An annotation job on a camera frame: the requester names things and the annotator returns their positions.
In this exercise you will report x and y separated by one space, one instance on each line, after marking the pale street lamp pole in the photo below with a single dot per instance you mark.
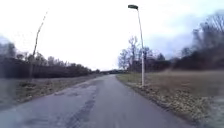
142 60

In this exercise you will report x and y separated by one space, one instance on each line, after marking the grey asphalt path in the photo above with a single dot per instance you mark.
106 106

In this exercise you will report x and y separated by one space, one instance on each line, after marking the dark row of trees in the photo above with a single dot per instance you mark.
53 68

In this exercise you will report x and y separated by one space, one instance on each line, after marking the dry grass field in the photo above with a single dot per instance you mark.
186 88

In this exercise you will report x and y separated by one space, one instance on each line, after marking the dry grass verge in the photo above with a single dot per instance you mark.
36 87

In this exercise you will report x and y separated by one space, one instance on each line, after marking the thin bare leaning tree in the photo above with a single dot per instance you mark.
35 43

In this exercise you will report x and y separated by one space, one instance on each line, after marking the bare trees and bushes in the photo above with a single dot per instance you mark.
203 53

